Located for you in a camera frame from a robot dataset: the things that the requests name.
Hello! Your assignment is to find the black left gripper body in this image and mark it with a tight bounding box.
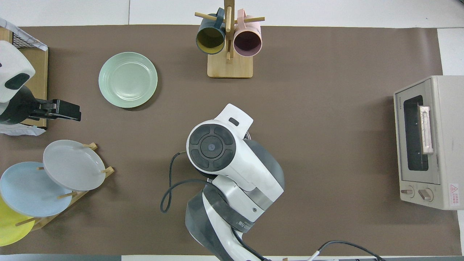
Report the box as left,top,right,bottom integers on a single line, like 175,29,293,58
28,99,59,120

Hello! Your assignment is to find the grey plate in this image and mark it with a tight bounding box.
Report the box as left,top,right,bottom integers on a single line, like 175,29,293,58
43,140,107,191

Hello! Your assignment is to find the light green plate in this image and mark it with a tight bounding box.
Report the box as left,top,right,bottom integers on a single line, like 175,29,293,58
98,52,158,109

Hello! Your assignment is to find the light blue plate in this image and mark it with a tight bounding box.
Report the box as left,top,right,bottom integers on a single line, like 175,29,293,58
0,161,73,218

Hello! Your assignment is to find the wooden plate rack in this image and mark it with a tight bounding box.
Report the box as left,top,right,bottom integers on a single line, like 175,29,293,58
15,142,115,232

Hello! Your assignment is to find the yellow plate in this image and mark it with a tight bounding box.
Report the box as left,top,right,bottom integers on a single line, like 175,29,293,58
0,196,36,247

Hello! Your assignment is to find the white crumpled sheet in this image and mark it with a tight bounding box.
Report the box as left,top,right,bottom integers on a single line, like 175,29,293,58
0,123,47,137

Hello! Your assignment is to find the white patterned bag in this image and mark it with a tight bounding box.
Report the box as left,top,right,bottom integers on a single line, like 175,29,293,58
0,17,49,52

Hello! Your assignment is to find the dark teal mug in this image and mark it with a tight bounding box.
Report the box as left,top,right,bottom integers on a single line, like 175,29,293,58
196,8,227,55

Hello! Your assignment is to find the wooden mug tree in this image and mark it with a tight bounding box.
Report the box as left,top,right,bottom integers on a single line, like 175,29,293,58
195,0,265,79

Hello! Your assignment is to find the pink mug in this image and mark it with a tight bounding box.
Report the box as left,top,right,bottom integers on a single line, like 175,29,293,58
233,9,262,57

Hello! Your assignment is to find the brown table mat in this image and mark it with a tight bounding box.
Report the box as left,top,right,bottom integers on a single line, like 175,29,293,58
0,25,462,256

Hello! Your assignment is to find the beige toaster oven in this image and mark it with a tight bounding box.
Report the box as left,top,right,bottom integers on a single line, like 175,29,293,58
393,75,464,211

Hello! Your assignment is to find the wire basket on wood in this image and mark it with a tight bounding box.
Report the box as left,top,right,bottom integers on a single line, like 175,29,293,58
22,47,49,128

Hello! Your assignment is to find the black wire basket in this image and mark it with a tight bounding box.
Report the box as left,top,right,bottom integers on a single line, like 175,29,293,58
12,30,41,50

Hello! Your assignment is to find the black base cable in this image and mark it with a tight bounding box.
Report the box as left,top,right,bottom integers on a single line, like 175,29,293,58
307,240,385,261

